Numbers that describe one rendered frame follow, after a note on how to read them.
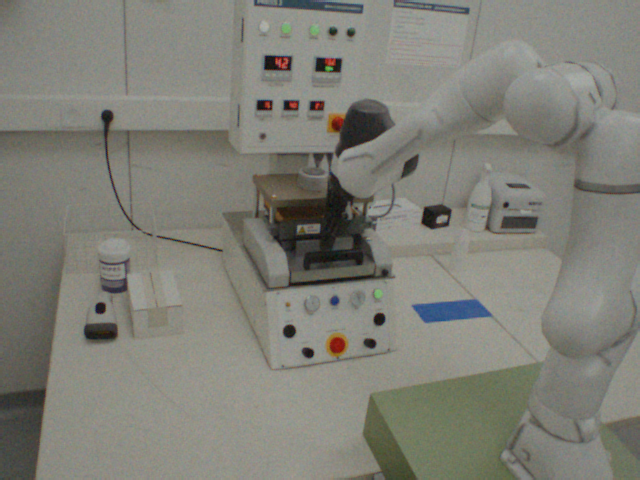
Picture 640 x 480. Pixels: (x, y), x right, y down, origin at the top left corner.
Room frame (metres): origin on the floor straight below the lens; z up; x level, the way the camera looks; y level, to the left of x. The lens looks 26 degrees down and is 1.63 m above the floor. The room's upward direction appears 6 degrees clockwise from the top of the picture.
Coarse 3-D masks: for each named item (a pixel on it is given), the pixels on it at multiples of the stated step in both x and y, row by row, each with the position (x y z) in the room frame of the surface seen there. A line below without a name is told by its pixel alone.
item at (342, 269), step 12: (312, 240) 1.30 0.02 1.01; (336, 240) 1.32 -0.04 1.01; (348, 240) 1.33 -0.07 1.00; (288, 252) 1.30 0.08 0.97; (300, 252) 1.28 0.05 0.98; (288, 264) 1.24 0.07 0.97; (300, 264) 1.24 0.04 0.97; (312, 264) 1.25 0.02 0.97; (324, 264) 1.26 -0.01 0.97; (336, 264) 1.26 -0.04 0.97; (348, 264) 1.27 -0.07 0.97; (372, 264) 1.29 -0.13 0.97; (300, 276) 1.21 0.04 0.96; (312, 276) 1.22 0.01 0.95; (324, 276) 1.23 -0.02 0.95; (336, 276) 1.25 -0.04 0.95; (348, 276) 1.26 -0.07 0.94
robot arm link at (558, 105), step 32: (576, 64) 0.88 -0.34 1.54; (512, 96) 0.83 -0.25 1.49; (544, 96) 0.80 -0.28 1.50; (576, 96) 0.81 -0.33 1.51; (544, 128) 0.80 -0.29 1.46; (576, 128) 0.79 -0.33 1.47; (608, 128) 0.79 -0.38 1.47; (576, 160) 0.81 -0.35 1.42; (608, 160) 0.77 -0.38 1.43; (608, 192) 0.76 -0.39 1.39
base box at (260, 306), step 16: (224, 224) 1.58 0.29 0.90; (224, 240) 1.57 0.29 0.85; (224, 256) 1.57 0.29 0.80; (240, 256) 1.40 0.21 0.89; (240, 272) 1.39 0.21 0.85; (240, 288) 1.38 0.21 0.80; (256, 288) 1.25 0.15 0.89; (256, 304) 1.24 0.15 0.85; (272, 304) 1.17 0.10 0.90; (256, 320) 1.23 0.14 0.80; (272, 320) 1.15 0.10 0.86; (272, 336) 1.14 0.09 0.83; (272, 352) 1.12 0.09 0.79; (272, 368) 1.10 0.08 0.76
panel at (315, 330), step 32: (320, 288) 1.22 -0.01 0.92; (352, 288) 1.26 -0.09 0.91; (384, 288) 1.29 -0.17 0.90; (288, 320) 1.16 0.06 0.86; (320, 320) 1.19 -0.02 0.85; (352, 320) 1.22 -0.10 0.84; (288, 352) 1.13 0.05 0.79; (320, 352) 1.16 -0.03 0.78; (352, 352) 1.19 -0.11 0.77; (384, 352) 1.22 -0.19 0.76
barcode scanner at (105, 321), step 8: (104, 296) 1.23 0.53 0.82; (96, 304) 1.18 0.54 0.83; (104, 304) 1.19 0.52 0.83; (112, 304) 1.20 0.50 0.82; (88, 312) 1.16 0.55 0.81; (96, 312) 1.16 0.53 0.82; (104, 312) 1.17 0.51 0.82; (112, 312) 1.18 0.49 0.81; (88, 320) 1.14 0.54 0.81; (96, 320) 1.14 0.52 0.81; (104, 320) 1.15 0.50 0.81; (112, 320) 1.16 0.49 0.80; (88, 328) 1.12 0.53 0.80; (96, 328) 1.12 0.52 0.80; (104, 328) 1.13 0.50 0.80; (112, 328) 1.14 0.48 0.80; (88, 336) 1.13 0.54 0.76; (96, 336) 1.15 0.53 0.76; (104, 336) 1.15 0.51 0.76; (112, 336) 1.15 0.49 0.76
